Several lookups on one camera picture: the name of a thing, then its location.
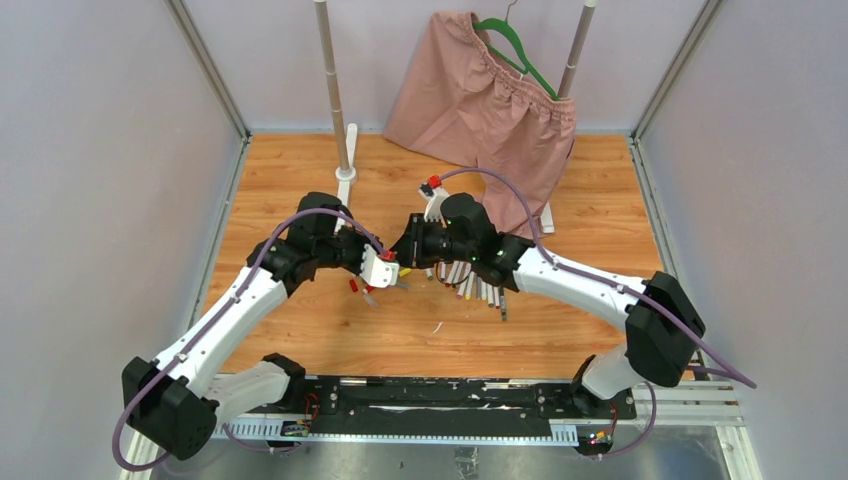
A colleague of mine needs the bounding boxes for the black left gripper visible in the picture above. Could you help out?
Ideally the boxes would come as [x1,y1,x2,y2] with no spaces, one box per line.
[313,223,381,274]

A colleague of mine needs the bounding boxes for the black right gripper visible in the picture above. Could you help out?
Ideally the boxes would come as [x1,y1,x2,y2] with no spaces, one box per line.
[392,215,477,272]

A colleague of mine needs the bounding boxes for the clear pen cap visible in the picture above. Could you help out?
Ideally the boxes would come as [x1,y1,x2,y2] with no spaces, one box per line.
[363,292,379,308]

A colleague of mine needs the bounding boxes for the purple cap white marker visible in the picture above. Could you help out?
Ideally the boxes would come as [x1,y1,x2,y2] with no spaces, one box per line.
[456,266,471,299]

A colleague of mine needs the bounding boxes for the yellow cap white marker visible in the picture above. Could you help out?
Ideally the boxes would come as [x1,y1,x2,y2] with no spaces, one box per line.
[464,272,476,300]

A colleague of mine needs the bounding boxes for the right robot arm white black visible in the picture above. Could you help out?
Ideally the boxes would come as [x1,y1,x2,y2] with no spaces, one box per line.
[391,193,705,418]

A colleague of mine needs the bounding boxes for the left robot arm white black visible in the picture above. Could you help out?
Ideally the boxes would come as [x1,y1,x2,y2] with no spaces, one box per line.
[112,192,399,472]

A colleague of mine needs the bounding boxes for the white garment rack left foot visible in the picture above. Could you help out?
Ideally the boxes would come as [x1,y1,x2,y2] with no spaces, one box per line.
[335,123,359,207]

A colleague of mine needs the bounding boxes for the white garment rack foot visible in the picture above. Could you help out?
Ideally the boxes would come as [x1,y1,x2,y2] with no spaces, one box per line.
[539,202,556,235]
[335,123,359,207]

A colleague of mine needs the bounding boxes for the white garment rack right foot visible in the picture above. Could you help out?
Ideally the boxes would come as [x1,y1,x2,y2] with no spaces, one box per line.
[539,202,556,235]

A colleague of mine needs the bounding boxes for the pink shorts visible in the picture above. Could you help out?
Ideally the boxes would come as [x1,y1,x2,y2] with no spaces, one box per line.
[383,11,577,238]

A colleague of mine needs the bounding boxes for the green clothes hanger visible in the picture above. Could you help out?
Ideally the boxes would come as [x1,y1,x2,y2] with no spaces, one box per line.
[472,1,559,101]

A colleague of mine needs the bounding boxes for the grey garment rack left pole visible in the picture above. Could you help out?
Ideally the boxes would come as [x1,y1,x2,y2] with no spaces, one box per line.
[314,0,346,138]

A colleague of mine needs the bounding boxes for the grey garment rack pole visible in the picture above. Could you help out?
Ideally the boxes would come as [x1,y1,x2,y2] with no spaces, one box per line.
[557,0,599,98]
[314,0,346,138]

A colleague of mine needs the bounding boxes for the grey garment rack right pole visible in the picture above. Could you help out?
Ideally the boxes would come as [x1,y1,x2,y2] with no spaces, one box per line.
[557,0,599,98]

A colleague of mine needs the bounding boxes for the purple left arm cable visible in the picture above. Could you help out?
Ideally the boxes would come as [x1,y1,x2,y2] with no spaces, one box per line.
[111,207,397,473]

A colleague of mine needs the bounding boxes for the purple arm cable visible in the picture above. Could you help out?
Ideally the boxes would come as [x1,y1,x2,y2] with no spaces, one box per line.
[111,207,397,473]
[427,167,758,460]

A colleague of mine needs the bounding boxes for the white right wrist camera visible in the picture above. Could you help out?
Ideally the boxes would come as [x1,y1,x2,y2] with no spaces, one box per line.
[419,185,450,222]

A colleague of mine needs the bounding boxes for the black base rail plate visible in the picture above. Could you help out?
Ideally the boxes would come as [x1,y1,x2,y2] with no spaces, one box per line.
[254,375,637,440]

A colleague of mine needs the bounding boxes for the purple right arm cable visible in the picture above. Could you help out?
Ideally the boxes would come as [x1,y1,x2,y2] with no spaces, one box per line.
[427,167,758,460]

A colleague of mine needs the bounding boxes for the aluminium frame left post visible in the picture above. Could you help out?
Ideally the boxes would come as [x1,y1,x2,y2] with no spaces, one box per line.
[164,0,251,143]

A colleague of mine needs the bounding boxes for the aluminium frame post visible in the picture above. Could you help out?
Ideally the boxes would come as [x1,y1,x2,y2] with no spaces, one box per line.
[164,0,251,143]
[631,0,725,142]

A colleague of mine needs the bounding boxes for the aluminium frame right post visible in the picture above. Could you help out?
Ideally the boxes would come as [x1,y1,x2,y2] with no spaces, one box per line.
[631,0,725,142]

